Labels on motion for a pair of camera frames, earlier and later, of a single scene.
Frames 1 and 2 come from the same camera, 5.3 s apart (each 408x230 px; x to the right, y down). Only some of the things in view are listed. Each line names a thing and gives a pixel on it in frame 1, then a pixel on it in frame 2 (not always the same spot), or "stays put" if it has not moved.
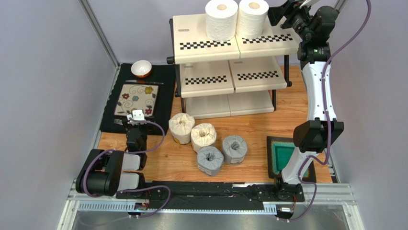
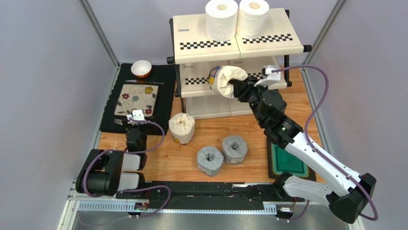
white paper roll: [221, 18] stays put
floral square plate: [135, 97] stays put
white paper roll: [251, 18] stays put
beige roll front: [203, 134] → [219, 76]
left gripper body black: [144, 128] stays put
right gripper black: [285, 16] → [240, 88]
